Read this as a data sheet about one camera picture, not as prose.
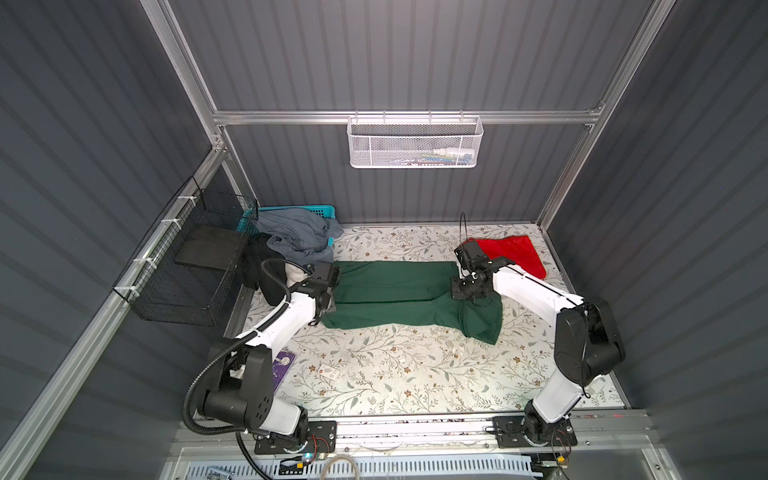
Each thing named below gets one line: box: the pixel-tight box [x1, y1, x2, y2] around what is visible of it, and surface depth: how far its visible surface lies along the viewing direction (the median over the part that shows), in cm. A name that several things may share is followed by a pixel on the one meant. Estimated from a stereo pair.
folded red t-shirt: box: [462, 235, 547, 279], surface depth 113 cm
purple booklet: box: [272, 351, 296, 394], surface depth 84 cm
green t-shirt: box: [322, 261, 503, 345], surface depth 94 cm
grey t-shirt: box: [256, 208, 344, 265], surface depth 108 cm
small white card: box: [318, 364, 340, 379], surface depth 84 cm
